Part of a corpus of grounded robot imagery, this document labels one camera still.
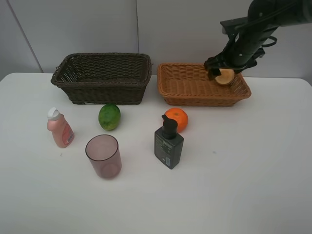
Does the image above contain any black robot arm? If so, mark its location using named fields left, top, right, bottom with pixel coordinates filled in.
left=204, top=0, right=312, bottom=80

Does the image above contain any red yellow half peach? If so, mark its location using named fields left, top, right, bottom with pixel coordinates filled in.
left=215, top=69, right=235, bottom=85

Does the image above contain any orange wicker basket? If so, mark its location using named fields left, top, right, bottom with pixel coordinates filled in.
left=157, top=63, right=252, bottom=107

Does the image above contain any green lime fruit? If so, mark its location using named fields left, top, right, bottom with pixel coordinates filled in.
left=98, top=104, right=121, bottom=131

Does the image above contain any translucent pink plastic cup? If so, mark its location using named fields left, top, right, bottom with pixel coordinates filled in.
left=85, top=134, right=122, bottom=179

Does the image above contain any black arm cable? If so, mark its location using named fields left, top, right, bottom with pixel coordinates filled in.
left=262, top=36, right=278, bottom=48

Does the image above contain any orange tangerine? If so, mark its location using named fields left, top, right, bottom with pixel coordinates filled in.
left=165, top=108, right=188, bottom=133

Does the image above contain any dark green pump bottle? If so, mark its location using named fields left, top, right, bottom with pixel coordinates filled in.
left=154, top=115, right=184, bottom=170

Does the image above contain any pink bottle white cap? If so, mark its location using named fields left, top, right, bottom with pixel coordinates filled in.
left=47, top=107, right=75, bottom=148

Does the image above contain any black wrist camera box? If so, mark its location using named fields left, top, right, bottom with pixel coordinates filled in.
left=220, top=17, right=248, bottom=35

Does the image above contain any dark brown wicker basket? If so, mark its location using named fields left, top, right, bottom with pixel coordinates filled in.
left=51, top=53, right=152, bottom=105

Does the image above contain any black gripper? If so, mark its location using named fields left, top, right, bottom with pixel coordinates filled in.
left=204, top=36, right=265, bottom=93

